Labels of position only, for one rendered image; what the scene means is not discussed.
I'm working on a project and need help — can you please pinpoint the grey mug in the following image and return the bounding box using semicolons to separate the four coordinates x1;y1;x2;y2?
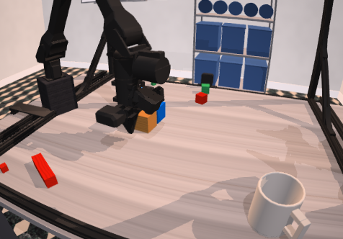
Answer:
248;172;311;239

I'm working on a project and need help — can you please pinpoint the orange wooden cube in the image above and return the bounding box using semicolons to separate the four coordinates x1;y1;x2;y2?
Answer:
135;110;157;133

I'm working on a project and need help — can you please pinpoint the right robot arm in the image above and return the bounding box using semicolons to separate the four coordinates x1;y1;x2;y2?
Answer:
35;0;171;115

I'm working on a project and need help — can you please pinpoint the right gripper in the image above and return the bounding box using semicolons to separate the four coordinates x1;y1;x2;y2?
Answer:
95;78;142;134

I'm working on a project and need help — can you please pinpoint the green cube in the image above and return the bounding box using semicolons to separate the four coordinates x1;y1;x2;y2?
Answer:
201;84;210;94

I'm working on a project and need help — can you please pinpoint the blue cube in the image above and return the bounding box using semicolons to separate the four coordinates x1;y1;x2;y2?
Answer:
156;102;166;124

